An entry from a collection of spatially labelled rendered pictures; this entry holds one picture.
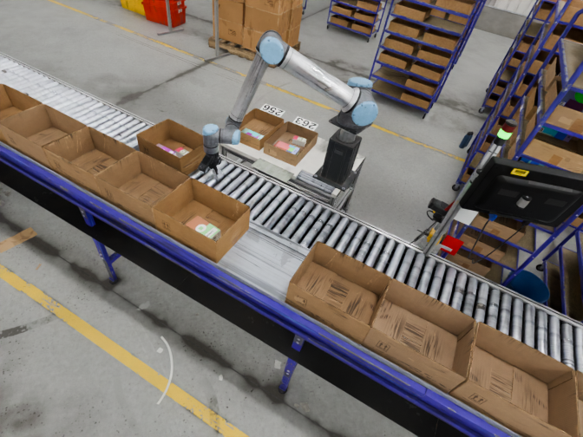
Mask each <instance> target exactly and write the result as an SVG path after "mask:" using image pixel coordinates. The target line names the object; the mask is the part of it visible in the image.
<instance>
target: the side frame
mask: <svg viewBox="0 0 583 437"><path fill-rule="evenodd" d="M0 161H2V162H3V163H4V164H6V165H8V166H10V167H12V168H14V169H15V170H17V171H18V172H20V173H22V174H23V175H25V176H27V177H29V178H30V179H33V180H34V181H35V182H37V183H38V184H40V185H42V186H44V187H46V188H48V189H49V190H50V191H52V192H54V193H56V194H58V195H59V196H61V197H63V198H64V199H66V200H67V201H69V202H71V203H73V204H74V205H77V206H78V207H80V208H82V209H83V210H84V211H86V212H88V213H90V214H92V215H93V216H95V217H97V218H98V219H100V220H102V221H103V222H105V223H107V224H108V225H111V226H112V227H114V228H115V229H117V230H118V231H120V232H122V233H124V234H126V235H127V236H129V237H131V238H132V239H134V240H136V241H137V242H139V243H141V244H143V245H145V246H146V247H147V248H149V249H151V250H152V251H155V252H157V253H158V254H160V255H162V256H163V257H164V258H166V259H168V260H170V261H172V262H173V263H175V264H177V265H178V266H180V267H181V268H183V269H185V270H187V271H189V272H191V273H192V274H194V275H195V276H196V277H199V278H201V279H202V280H204V281H206V282H207V283H209V284H210V285H212V286H214V287H216V288H217V289H219V290H221V291H223V292H225V293H226V294H227V295H229V296H231V297H233V298H235V299H236V300H238V301H240V302H241V303H243V304H245V305H246V306H248V307H250V308H251V309H253V310H255V311H257V312H258V313H260V314H261V315H263V316H265V317H267V318H269V319H270V320H272V321H274V322H275V323H277V324H279V325H280V326H282V327H284V328H285V329H288V330H289V331H290V332H292V333H294V334H295V335H297V336H300V337H301V338H303V339H305V340H306V341H307V342H309V343H311V344H313V345H315V346H316V347H318V348H320V349H321V350H323V351H324V352H326V353H328V354H330V355H332V356H334V357H335V358H337V359H338V360H339V361H341V362H344V363H345V364H347V365H349V366H350V367H352V368H354V369H355V370H357V371H359V372H360V373H362V374H364V375H366V376H368V377H369V378H370V379H372V380H374V381H375V382H378V383H379V384H381V385H383V386H384V387H386V388H388V389H389V390H391V391H393V392H394V393H396V394H398V395H400V396H402V397H403V398H404V399H406V400H408V401H410V402H412V403H413V404H415V405H417V406H418V407H419V408H422V409H423V410H425V411H427V412H428V413H430V414H432V415H434V416H435V417H437V418H438V419H440V420H442V421H444V422H446V423H448V424H449V425H450V426H452V427H454V428H456V429H458V430H459V431H461V432H463V433H464V434H466V435H467V436H469V437H513V436H511V435H509V434H507V433H505V432H503V431H502V430H500V429H499V428H497V427H495V426H493V425H491V424H490V423H488V422H486V421H485V420H483V419H481V418H479V417H478V416H476V415H474V414H472V413H470V412H469V411H467V410H466V409H464V408H461V407H460V406H458V405H456V404H454V402H452V401H449V400H447V399H446V398H444V397H442V396H440V395H439V394H437V393H435V392H434V391H432V390H430V389H428V388H426V387H424V386H423V385H422V384H420V383H418V382H416V381H414V380H412V379H410V378H409V377H408V376H406V375H404V374H402V373H400V372H398V371H397V370H395V369H393V368H392V367H390V366H388V365H386V364H385V363H383V362H380V361H379V360H377V359H376V358H374V357H373V356H371V355H368V354H366V353H365V352H363V351H362V350H360V349H358V348H356V347H354V346H353V345H351V344H349V343H347V342H346V341H344V340H342V339H341V338H339V337H337V336H335V335H333V334H332V333H330V332H329V331H327V330H325V329H323V328H321V327H319V326H317V325H316V324H315V323H312V322H311V321H309V320H307V319H305V318H304V317H302V316H300V315H299V314H297V313H295V312H293V311H292V310H289V309H287V308H286V307H285V306H283V305H281V304H279V303H277V302H275V301H273V300H272V299H270V298H269V297H267V296H265V295H263V294H261V293H260V292H258V291H256V290H255V289H253V288H251V287H249V286H248V285H246V284H243V283H242V282H240V281H239V280H237V279H236V278H234V277H231V276H230V275H228V274H226V273H225V272H224V271H221V270H219V269H218V268H216V267H214V266H212V265H211V264H209V263H207V262H206V261H204V260H202V259H200V258H198V257H196V256H194V255H193V254H192V253H190V252H188V251H186V250H184V249H182V248H180V247H179V246H178V245H175V244H174V243H172V242H170V241H168V240H167V239H165V238H163V237H162V236H160V235H158V234H156V233H155V232H152V231H150V230H149V229H148V228H146V227H144V226H143V225H140V224H138V223H137V222H135V221H133V220H132V219H131V218H128V217H126V216H125V215H123V214H121V213H119V212H117V211H116V210H114V209H112V208H111V207H109V206H107V205H105V204H103V203H102V202H100V201H99V200H97V199H94V198H93V197H91V196H89V195H87V194H86V193H85V192H82V191H81V190H79V189H77V188H75V187H74V186H72V185H70V184H69V183H67V182H65V181H63V180H62V179H59V178H57V177H56V176H55V175H53V174H51V173H49V172H47V171H45V170H44V169H42V168H41V167H39V166H37V165H35V164H33V163H31V162H30V161H28V160H26V159H25V158H23V157H21V156H19V155H18V154H16V153H13V152H12V151H10V150H9V149H7V148H6V147H3V146H1V145H0ZM425 393H426V394H425ZM415 399H416V400H415Z"/></svg>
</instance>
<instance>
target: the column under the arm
mask: <svg viewBox="0 0 583 437"><path fill-rule="evenodd" d="M340 131H341V128H339V129H338V130H337V131H336V132H335V133H334V134H333V135H332V136H331V137H330V139H329V143H328V147H327V150H326V154H325V157H324V164H323V165H322V166H321V167H320V168H319V169H318V170H317V171H316V173H315V174H314V175H313V176H312V178H314V179H318V180H320V181H322V182H324V183H326V184H328V185H330V186H333V187H336V188H337V189H339V190H341V191H343V192H345V190H346V189H347V188H348V186H349V185H350V183H351V182H352V180H354V179H355V177H356V176H357V174H358V173H357V172H355V171H353V170H352V167H353V165H354V162H355V159H356V157H357V152H358V149H359V147H360V144H361V140H362V137H361V136H358V135H356V138H355V140H354V141H353V142H345V141H343V140H340V138H339V135H340Z"/></svg>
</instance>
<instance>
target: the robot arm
mask: <svg viewBox="0 0 583 437"><path fill-rule="evenodd" d="M256 51H257V53H256V55H255V57H254V59H253V61H252V65H251V67H250V69H249V71H248V73H247V75H246V78H245V80H244V83H243V85H242V87H241V90H240V91H239V94H238V97H237V99H236V101H235V103H234V105H233V109H232V111H231V113H230V114H229V116H228V117H227V118H226V124H225V128H218V126H217V125H214V124H207V125H205V126H204V127H203V133H202V134H203V144H204V152H205V153H206V155H205V157H204V158H203V160H202V161H201V162H200V165H199V166H198V169H199V170H200V171H202V172H203V173H204V174H205V172H206V169H207V168H208V167H209V168H211V169H213V173H214V177H215V179H216V180H219V175H220V174H221V170H218V168H217V167H216V166H217V165H218V163H219V165H220V164H221V157H219V144H229V145H238V144H239V142H240V130H239V127H240V125H241V123H242V121H243V119H244V117H245V115H246V111H247V109H248V108H249V106H250V104H251V102H252V98H253V96H254V95H255V93H256V91H257V89H258V87H259V84H260V82H261V80H262V78H263V76H264V74H265V71H266V69H267V67H268V65H269V64H275V65H276V66H278V67H281V68H282V69H283V70H285V71H286V72H288V73H290V74H291V75H293V76H295V77H296V78H298V79H299V80H300V81H302V82H304V83H305V84H307V85H308V86H310V87H312V88H314V89H315V90H317V91H318V92H319V93H321V94H322V95H324V96H326V97H327V98H329V99H331V100H332V101H334V102H336V103H337V104H338V105H340V106H341V108H342V109H341V110H340V112H339V113H338V115H337V122H338V123H339V124H340V125H342V126H343V127H347V128H353V129H358V128H362V127H364V126H366V125H369V124H371V122H373V121H374V120H375V119H376V117H377V114H378V109H377V104H376V103H375V100H374V98H373V96H372V94H371V89H372V84H373V83H372V81H370V80H368V79H365V78H362V77H352V78H350V79H349V80H348V83H347V85H346V84H345V83H343V82H341V81H340V80H338V78H336V77H335V76H334V75H332V74H330V73H329V72H327V71H326V70H324V69H323V68H321V67H319V66H318V65H317V64H316V63H314V62H312V61H311V60H309V59H308V58H306V57H305V56H303V55H302V54H300V53H299V52H297V50H295V49H293V48H292V47H291V46H290V45H288V44H287V43H286V42H284V41H283V40H282V37H281V35H280V34H279V33H278V32H277V31H275V30H271V29H270V30H267V31H266V32H265V33H263V35H262V36H261V37H260V38H259V41H258V43H257V46H256ZM219 160H220V162H219Z"/></svg>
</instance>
